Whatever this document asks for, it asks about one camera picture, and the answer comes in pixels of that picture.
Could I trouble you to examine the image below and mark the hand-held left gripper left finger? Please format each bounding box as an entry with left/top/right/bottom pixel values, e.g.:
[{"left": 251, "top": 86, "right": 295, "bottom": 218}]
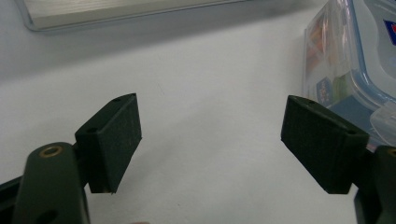
[{"left": 74, "top": 92, "right": 143, "bottom": 194}]

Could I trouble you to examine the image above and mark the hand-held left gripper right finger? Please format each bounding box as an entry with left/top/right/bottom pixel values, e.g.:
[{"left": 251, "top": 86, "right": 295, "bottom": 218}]
[{"left": 280, "top": 94, "right": 372, "bottom": 195}]

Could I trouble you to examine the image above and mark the clear plastic container with lid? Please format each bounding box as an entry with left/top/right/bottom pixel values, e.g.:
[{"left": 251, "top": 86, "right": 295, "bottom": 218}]
[{"left": 302, "top": 0, "right": 396, "bottom": 153}]

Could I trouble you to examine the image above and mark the clear plastic tray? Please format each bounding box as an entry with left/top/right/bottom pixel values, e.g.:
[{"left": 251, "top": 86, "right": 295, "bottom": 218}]
[{"left": 13, "top": 0, "right": 250, "bottom": 32}]

